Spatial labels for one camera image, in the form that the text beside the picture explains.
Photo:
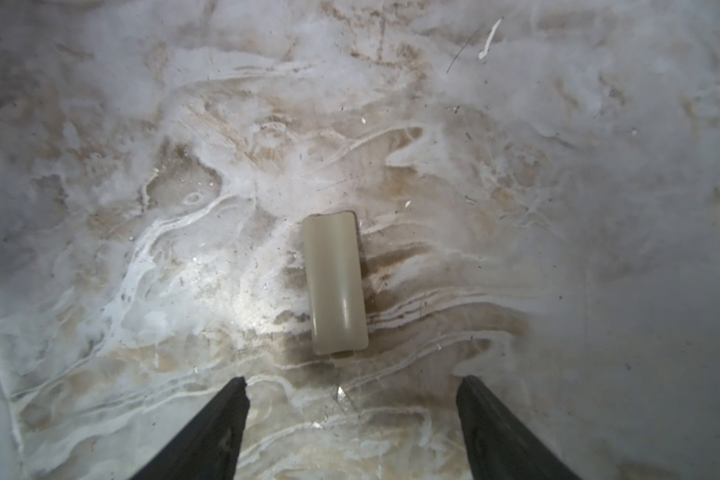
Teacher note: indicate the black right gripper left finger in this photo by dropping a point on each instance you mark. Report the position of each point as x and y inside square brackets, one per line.
[208, 447]

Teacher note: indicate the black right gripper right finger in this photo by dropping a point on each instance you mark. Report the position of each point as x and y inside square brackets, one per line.
[498, 444]

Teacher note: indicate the beige battery compartment cover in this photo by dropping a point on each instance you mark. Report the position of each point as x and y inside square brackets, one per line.
[334, 282]

